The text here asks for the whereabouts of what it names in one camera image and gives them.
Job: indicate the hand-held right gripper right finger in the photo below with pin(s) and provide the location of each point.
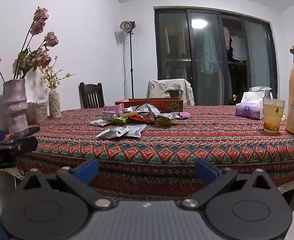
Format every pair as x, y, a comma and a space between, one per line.
207, 172

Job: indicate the white hanging garment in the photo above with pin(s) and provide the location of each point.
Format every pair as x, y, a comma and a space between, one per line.
237, 47

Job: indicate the red snack bar packet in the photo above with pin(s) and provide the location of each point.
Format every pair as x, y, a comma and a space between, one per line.
140, 119

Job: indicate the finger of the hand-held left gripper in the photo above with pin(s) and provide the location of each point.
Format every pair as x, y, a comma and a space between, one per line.
26, 132
24, 145

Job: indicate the purple tissue pack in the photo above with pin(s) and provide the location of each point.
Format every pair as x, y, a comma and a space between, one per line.
247, 110

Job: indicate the glass cup of tea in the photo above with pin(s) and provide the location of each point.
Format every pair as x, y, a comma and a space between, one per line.
273, 117

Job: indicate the small floral ceramic vase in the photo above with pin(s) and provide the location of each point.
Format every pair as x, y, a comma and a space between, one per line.
54, 103

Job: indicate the white straw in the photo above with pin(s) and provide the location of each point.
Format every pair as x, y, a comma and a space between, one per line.
271, 95

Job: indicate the light blue hanging garment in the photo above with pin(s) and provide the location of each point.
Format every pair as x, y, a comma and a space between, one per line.
208, 55

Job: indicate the small patterned jar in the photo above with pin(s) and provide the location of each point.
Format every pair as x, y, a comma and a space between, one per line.
41, 112

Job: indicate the red cardboard box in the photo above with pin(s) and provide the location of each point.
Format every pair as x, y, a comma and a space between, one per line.
167, 106

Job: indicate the large pink ceramic vase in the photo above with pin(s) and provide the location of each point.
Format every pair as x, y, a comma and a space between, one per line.
15, 105

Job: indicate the beige jacket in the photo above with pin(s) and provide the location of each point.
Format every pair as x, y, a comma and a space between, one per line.
159, 90

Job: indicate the pile of snack packets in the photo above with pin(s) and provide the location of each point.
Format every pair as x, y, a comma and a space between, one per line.
122, 131

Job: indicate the dark wooden chair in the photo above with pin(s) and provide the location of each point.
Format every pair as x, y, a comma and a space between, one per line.
91, 96
175, 94

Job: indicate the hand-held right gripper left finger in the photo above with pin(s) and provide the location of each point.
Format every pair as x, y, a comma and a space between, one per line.
88, 170

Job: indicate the clear plastic bag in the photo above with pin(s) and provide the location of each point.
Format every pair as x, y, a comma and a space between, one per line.
259, 90

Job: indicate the glass sliding door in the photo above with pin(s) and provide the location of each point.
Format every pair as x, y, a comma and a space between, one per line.
204, 62

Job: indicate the yellow flower branches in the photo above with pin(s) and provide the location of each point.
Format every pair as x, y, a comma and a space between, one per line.
53, 76

